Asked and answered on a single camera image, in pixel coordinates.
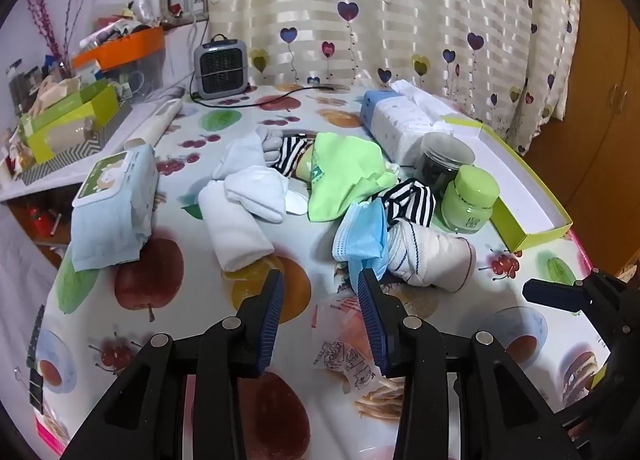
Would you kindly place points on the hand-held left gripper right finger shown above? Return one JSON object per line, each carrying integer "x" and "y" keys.
{"x": 372, "y": 325}

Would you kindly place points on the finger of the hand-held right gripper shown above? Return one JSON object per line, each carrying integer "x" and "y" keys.
{"x": 550, "y": 292}

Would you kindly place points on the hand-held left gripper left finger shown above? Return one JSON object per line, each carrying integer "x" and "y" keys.
{"x": 270, "y": 325}

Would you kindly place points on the blue face mask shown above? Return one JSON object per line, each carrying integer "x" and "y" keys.
{"x": 360, "y": 240}

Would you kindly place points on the white sock with blue stitching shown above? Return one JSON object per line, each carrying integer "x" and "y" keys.
{"x": 435, "y": 255}

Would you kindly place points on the white towel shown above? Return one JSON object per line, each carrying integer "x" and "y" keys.
{"x": 235, "y": 235}

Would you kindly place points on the white box with green rim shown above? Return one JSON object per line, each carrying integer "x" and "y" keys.
{"x": 515, "y": 190}

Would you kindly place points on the black white striped sock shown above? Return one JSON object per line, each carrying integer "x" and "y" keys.
{"x": 287, "y": 150}
{"x": 405, "y": 200}

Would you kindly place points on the white split-toe sock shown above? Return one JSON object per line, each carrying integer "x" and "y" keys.
{"x": 255, "y": 195}

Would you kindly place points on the lime green cloth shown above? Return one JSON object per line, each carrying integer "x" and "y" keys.
{"x": 345, "y": 175}

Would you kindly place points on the green cartoon sock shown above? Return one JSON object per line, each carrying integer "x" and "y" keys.
{"x": 304, "y": 163}

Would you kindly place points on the white sock with grey toes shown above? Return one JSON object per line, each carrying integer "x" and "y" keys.
{"x": 240, "y": 155}

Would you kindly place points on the clear printed plastic bag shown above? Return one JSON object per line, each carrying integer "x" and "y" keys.
{"x": 340, "y": 340}

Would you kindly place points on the fruit-print tablecloth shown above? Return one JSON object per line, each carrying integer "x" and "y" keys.
{"x": 210, "y": 290}

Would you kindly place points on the green cream jar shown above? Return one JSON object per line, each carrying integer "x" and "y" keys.
{"x": 470, "y": 200}

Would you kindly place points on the clear plastic round container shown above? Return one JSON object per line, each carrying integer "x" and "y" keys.
{"x": 442, "y": 155}

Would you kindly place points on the wet wipes pack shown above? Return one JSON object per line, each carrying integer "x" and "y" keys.
{"x": 110, "y": 210}

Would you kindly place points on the blue white tissue pack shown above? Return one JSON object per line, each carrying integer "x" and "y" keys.
{"x": 400, "y": 120}

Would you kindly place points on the brown wooden wardrobe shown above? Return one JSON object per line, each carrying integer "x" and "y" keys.
{"x": 600, "y": 90}

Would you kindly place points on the white plastic roller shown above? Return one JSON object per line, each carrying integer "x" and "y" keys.
{"x": 155, "y": 123}

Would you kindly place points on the black binder clip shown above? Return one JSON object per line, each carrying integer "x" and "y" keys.
{"x": 35, "y": 390}
{"x": 36, "y": 337}

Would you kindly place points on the white covered side shelf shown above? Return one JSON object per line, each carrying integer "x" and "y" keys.
{"x": 135, "y": 113}

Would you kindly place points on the zigzag-pattern tray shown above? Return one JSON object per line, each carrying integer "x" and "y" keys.
{"x": 75, "y": 163}

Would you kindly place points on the grey space heater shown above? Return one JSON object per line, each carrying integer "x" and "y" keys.
{"x": 220, "y": 65}

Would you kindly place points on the lime green window box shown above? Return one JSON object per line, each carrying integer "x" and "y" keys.
{"x": 75, "y": 133}

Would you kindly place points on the olive green flat box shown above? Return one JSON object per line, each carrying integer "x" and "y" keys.
{"x": 65, "y": 98}

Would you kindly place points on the orange storage bin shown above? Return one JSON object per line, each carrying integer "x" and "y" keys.
{"x": 130, "y": 48}

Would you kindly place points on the heart-print striped curtain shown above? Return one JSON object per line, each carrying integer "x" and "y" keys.
{"x": 400, "y": 15}

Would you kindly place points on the assorted toiletries pile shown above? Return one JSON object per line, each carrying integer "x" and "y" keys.
{"x": 120, "y": 23}

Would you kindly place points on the glass jars group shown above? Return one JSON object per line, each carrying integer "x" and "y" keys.
{"x": 22, "y": 80}

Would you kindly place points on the purple decorative branches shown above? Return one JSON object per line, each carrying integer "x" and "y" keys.
{"x": 39, "y": 4}

